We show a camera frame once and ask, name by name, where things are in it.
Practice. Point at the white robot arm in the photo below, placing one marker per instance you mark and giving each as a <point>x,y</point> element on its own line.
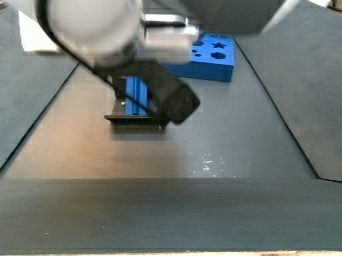
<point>112,31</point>

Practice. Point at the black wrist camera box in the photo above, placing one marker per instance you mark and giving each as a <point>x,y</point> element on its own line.
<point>172,96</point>

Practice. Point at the blue star prism object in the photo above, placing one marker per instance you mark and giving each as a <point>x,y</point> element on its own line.
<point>136,90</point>

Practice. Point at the blue shape sorter block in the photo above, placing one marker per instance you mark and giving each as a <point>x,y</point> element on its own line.
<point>212,59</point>

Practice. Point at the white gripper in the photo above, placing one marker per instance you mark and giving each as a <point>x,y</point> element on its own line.
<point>165,35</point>

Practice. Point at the dark curved fixture stand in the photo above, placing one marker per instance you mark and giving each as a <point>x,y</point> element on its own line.
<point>118,118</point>

